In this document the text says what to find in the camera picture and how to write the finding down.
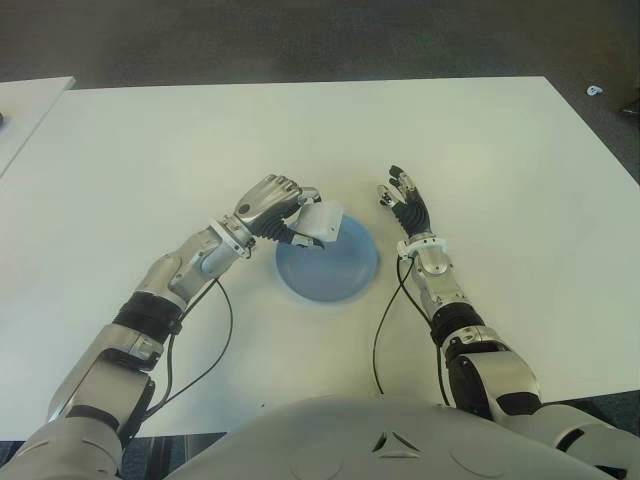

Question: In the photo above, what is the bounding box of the white side table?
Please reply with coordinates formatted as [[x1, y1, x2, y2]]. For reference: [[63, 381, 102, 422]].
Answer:
[[0, 75, 76, 179]]

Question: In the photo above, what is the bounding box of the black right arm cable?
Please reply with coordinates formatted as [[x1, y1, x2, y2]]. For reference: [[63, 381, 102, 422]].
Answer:
[[372, 257, 451, 409]]

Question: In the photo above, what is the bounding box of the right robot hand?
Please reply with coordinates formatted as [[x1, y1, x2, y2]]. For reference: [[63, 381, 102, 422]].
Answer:
[[376, 163, 435, 244]]

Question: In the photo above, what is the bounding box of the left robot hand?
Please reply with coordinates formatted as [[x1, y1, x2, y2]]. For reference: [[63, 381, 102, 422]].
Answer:
[[227, 173, 327, 251]]

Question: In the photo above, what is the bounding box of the white charger block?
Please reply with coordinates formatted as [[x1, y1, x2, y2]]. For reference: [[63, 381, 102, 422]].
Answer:
[[292, 199, 345, 245]]

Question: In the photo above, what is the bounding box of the blue round plate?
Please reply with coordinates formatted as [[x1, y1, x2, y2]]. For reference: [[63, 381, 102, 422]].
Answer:
[[274, 215, 380, 305]]

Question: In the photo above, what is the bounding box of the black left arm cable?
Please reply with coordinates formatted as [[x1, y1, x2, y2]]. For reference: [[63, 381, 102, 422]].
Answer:
[[129, 277, 234, 436]]

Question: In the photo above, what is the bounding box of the grey robot torso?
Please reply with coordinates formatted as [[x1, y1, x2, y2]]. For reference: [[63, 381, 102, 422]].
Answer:
[[164, 392, 621, 480]]

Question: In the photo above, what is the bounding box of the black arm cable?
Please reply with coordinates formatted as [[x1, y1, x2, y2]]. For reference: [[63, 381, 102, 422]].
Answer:
[[129, 277, 234, 436], [372, 257, 451, 409]]

